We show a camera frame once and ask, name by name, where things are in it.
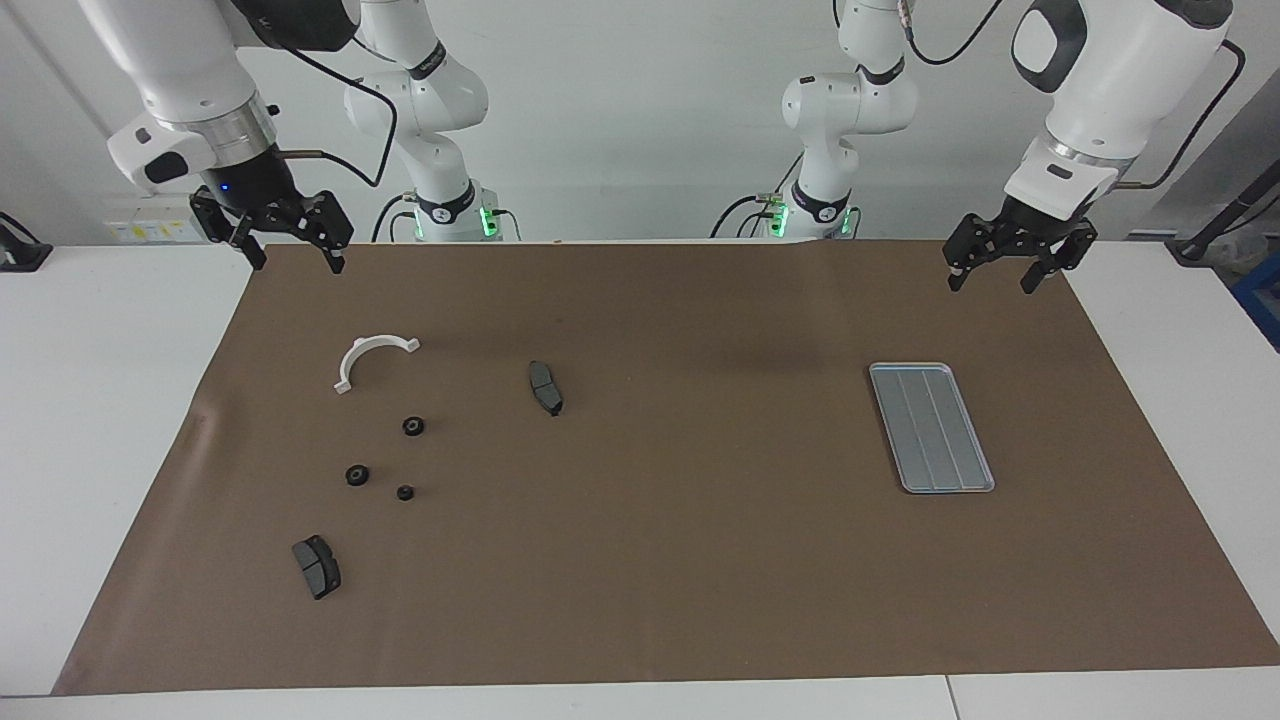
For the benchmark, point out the silver metal tray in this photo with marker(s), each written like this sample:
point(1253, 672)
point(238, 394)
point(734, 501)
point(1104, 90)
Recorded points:
point(930, 430)

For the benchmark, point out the white wall socket box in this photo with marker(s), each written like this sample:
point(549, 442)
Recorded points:
point(150, 228)

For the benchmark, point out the slim dark grey brake pad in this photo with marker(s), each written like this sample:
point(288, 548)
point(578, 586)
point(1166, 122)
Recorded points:
point(545, 387)

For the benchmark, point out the blue crate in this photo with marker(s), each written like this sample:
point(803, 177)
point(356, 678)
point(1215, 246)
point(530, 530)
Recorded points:
point(1262, 300)

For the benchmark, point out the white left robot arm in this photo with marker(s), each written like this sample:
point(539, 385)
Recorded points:
point(1130, 70)

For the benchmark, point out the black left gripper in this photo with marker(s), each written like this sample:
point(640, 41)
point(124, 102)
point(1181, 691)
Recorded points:
point(1038, 222)

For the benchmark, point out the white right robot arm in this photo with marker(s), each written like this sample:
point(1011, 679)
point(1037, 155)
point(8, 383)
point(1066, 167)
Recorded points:
point(180, 60)

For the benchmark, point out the brown table mat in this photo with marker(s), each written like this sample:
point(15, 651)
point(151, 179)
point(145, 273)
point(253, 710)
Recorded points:
point(650, 550)

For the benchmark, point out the black stand pole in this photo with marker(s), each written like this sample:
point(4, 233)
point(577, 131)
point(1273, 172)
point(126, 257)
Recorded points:
point(1215, 228)

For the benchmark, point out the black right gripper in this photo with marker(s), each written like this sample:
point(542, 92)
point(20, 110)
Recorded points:
point(255, 190)

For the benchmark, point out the wide dark grey brake pad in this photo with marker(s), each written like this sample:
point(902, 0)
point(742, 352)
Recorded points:
point(318, 568)

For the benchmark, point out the black clamp mount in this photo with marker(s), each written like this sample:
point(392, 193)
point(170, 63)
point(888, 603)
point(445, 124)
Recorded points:
point(20, 258)

